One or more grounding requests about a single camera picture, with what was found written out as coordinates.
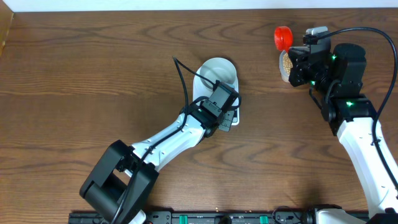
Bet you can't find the red plastic measuring scoop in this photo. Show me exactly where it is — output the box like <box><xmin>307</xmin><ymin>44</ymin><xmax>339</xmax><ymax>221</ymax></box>
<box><xmin>274</xmin><ymin>26</ymin><xmax>294</xmax><ymax>52</ymax></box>

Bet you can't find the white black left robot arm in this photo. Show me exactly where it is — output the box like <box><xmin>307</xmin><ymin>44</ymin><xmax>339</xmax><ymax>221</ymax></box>
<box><xmin>80</xmin><ymin>81</ymin><xmax>241</xmax><ymax>223</ymax></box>

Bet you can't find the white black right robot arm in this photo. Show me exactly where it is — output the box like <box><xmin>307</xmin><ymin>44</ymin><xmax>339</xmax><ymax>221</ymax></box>
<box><xmin>288</xmin><ymin>44</ymin><xmax>397</xmax><ymax>223</ymax></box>

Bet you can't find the white digital kitchen scale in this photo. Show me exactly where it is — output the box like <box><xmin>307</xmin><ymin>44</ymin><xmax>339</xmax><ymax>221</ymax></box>
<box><xmin>192</xmin><ymin>67</ymin><xmax>240</xmax><ymax>126</ymax></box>

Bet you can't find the grey round bowl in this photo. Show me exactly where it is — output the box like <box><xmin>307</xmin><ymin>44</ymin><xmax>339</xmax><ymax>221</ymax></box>
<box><xmin>198</xmin><ymin>57</ymin><xmax>238</xmax><ymax>88</ymax></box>

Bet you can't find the clear plastic container of soybeans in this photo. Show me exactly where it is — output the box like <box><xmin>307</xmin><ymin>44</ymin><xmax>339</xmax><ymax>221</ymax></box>
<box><xmin>279</xmin><ymin>50</ymin><xmax>293</xmax><ymax>83</ymax></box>

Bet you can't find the black left camera cable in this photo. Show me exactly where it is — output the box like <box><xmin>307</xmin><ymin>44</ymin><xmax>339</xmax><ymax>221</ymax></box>
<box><xmin>110</xmin><ymin>56</ymin><xmax>242</xmax><ymax>224</ymax></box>

